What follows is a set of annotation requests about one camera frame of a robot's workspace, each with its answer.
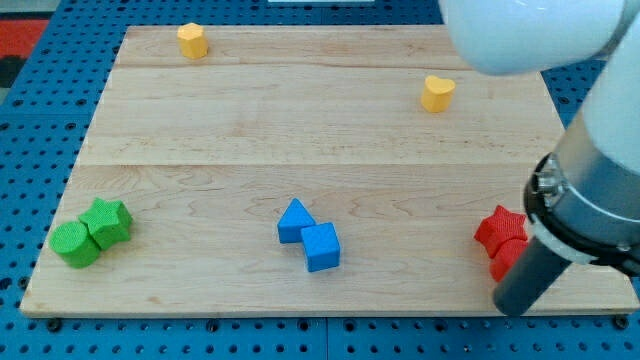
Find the yellow heart block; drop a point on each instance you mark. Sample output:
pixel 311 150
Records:
pixel 437 94

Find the green star block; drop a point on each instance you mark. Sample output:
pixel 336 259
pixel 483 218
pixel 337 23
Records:
pixel 108 222

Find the blue triangle block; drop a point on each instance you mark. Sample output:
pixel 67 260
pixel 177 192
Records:
pixel 294 219

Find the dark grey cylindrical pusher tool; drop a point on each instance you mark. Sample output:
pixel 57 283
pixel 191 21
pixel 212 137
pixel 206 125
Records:
pixel 533 273

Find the yellow hexagon block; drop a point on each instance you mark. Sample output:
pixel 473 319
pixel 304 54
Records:
pixel 192 41

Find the light wooden board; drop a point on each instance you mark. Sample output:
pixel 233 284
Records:
pixel 207 155

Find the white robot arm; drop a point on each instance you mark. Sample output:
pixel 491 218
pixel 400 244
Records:
pixel 582 199

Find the green cylinder block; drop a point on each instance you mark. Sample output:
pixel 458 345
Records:
pixel 72 242

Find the red star block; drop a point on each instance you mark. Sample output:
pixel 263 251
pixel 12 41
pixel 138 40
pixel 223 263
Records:
pixel 497 229

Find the blue cube block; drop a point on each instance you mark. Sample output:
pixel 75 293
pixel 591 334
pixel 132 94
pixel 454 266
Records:
pixel 321 247

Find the red round block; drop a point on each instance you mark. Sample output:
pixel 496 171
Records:
pixel 506 257

